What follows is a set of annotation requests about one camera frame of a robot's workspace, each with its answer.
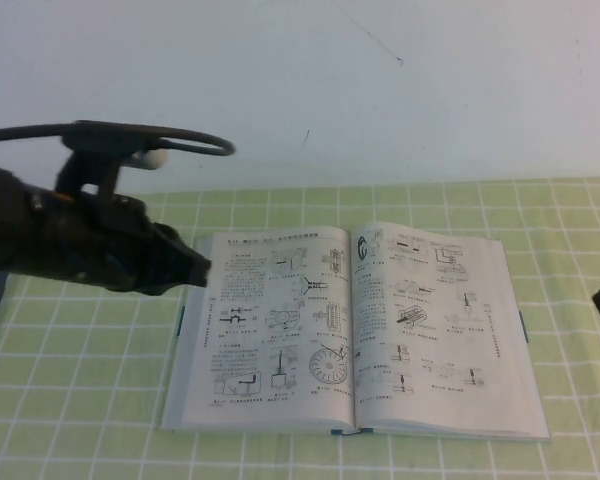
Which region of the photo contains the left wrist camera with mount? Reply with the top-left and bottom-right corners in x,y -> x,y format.
54,119 -> 170,200

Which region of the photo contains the green checked tablecloth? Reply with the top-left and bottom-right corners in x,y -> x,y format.
0,175 -> 600,480

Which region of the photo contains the thick black camera cable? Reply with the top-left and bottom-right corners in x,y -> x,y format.
0,119 -> 237,157

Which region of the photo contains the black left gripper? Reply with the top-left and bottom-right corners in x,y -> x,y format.
25,189 -> 214,297

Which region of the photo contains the technical book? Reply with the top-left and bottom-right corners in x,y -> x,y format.
157,225 -> 552,443

